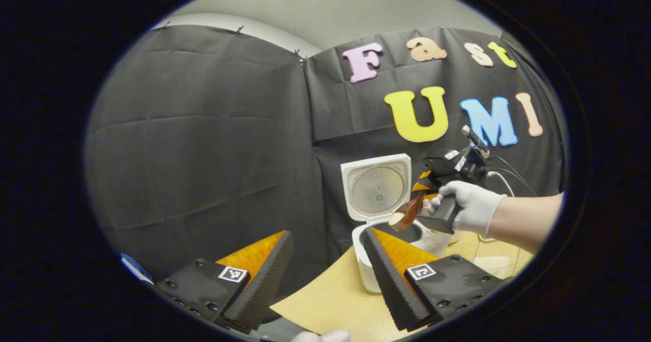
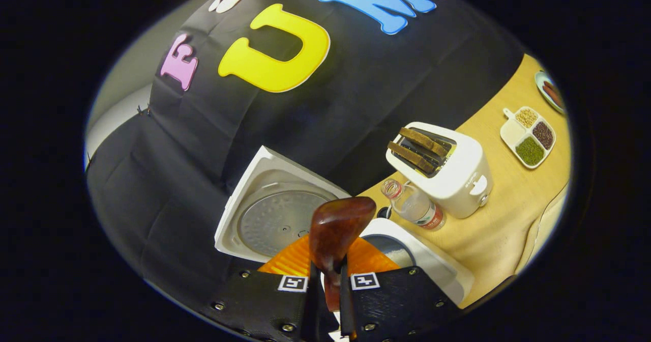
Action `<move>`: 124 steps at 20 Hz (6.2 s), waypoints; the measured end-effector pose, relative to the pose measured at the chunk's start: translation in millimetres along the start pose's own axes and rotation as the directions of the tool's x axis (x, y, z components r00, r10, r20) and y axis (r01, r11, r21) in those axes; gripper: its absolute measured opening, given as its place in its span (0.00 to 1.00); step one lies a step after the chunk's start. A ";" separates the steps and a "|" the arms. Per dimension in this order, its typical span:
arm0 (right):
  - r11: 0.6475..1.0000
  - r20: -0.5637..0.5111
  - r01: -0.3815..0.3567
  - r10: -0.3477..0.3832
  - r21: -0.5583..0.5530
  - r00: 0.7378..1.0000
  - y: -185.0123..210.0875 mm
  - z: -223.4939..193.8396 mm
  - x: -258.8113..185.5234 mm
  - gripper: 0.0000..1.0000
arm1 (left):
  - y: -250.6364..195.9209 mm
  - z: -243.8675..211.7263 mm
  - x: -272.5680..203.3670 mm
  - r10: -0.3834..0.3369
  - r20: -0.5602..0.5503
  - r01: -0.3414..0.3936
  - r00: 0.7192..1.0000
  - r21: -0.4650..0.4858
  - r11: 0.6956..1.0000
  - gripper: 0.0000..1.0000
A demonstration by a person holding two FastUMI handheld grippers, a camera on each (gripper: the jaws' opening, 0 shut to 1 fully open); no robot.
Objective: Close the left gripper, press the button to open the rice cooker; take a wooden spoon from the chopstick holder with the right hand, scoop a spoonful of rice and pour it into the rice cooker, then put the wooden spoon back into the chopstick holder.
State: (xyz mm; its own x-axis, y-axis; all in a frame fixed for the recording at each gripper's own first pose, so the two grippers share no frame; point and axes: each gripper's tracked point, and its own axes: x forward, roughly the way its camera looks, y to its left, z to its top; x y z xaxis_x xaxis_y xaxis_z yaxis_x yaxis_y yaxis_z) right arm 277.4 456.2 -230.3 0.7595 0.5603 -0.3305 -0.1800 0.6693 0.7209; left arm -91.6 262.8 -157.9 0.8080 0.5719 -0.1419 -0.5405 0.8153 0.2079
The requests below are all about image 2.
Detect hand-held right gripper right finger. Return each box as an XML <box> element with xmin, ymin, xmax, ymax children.
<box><xmin>339</xmin><ymin>236</ymin><xmax>458</xmax><ymax>342</ymax></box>

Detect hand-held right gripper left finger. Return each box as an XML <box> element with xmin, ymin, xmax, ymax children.
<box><xmin>210</xmin><ymin>234</ymin><xmax>319</xmax><ymax>342</ymax></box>

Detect white rice cooker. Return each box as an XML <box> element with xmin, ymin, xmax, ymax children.
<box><xmin>214</xmin><ymin>146</ymin><xmax>475</xmax><ymax>306</ymax></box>

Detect clear water bottle red label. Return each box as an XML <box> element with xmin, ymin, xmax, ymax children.
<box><xmin>381</xmin><ymin>178</ymin><xmax>447</xmax><ymax>231</ymax></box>

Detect white toaster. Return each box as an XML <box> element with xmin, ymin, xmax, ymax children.
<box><xmin>386</xmin><ymin>122</ymin><xmax>494</xmax><ymax>219</ymax></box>

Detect brown toast slice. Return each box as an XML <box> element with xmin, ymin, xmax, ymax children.
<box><xmin>398</xmin><ymin>127</ymin><xmax>449</xmax><ymax>158</ymax></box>
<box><xmin>388</xmin><ymin>141</ymin><xmax>437</xmax><ymax>175</ymax></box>

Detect black backdrop cloth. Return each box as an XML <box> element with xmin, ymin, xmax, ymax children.
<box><xmin>86</xmin><ymin>0</ymin><xmax>524</xmax><ymax>302</ymax></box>

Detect white divided bean dish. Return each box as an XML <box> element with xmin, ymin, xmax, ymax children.
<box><xmin>500</xmin><ymin>106</ymin><xmax>556</xmax><ymax>169</ymax></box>

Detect pale green plate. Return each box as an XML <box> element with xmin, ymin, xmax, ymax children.
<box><xmin>534</xmin><ymin>71</ymin><xmax>566</xmax><ymax>115</ymax></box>

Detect red meat piece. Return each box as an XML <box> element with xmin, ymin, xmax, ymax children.
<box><xmin>542</xmin><ymin>81</ymin><xmax>563</xmax><ymax>108</ymax></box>

